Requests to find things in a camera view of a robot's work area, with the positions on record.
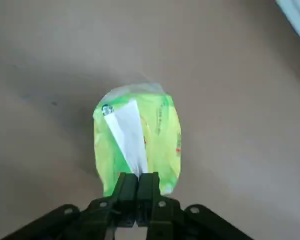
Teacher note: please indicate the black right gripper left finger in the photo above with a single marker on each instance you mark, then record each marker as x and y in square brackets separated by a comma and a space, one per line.
[100, 217]

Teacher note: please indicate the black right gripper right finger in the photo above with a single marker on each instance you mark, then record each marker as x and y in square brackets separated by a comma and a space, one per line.
[170, 217]

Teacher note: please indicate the white tissue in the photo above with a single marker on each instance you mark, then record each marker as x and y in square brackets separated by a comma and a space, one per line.
[130, 135]

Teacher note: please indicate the green tissue pack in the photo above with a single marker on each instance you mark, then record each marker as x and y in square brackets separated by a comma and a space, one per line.
[162, 150]

